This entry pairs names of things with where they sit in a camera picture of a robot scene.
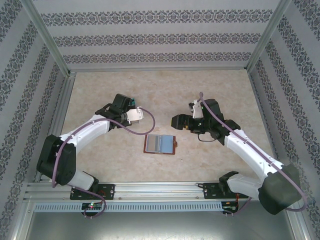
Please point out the brown card holder blue sleeves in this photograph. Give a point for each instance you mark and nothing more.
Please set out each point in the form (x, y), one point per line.
(167, 145)

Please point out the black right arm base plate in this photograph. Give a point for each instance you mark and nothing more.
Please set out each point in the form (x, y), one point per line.
(210, 190)

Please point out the aluminium floor rail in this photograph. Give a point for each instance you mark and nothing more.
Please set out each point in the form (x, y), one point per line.
(61, 112)

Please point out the circuit board with green light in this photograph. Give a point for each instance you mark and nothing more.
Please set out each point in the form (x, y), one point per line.
(92, 206)

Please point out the small circuit board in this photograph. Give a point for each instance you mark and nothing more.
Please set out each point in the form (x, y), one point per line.
(230, 209)

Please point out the grey metal sheet panel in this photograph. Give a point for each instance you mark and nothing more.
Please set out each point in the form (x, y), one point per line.
(160, 227)

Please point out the aluminium frame beam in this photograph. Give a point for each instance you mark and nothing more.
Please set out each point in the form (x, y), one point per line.
(160, 70)

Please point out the clear acrylic card box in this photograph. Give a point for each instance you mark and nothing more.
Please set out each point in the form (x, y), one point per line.
(136, 122)

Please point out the aluminium frame post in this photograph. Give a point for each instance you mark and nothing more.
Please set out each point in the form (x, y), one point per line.
(45, 37)
(268, 35)

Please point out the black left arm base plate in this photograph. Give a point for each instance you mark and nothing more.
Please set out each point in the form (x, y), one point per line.
(110, 191)

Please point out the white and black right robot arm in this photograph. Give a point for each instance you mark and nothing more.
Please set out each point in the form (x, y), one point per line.
(250, 152)

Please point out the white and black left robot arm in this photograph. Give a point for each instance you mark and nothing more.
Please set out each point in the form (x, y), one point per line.
(87, 130)

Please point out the aluminium mounting rail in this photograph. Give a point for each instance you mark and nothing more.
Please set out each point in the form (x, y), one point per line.
(155, 190)

